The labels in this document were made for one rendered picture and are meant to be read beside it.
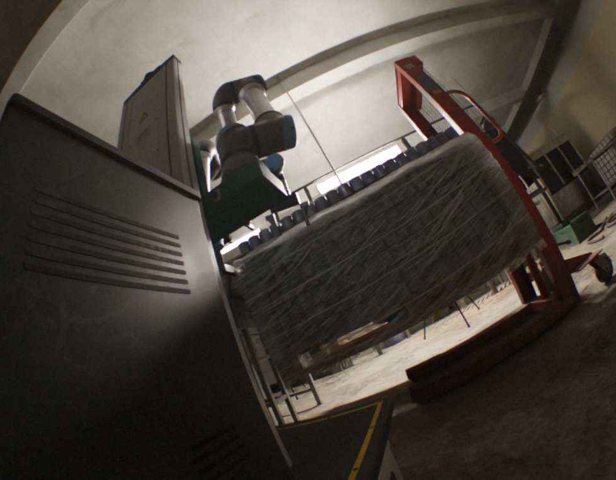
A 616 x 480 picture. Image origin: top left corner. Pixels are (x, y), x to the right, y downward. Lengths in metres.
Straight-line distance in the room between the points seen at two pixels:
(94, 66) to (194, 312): 4.57
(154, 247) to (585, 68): 9.78
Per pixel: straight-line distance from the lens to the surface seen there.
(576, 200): 8.52
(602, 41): 9.23
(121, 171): 0.37
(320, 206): 1.35
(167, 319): 0.30
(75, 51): 4.71
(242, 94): 1.17
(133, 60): 4.65
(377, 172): 1.38
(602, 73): 9.45
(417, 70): 2.16
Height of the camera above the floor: 0.55
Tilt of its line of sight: 21 degrees up
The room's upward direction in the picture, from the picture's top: 23 degrees counter-clockwise
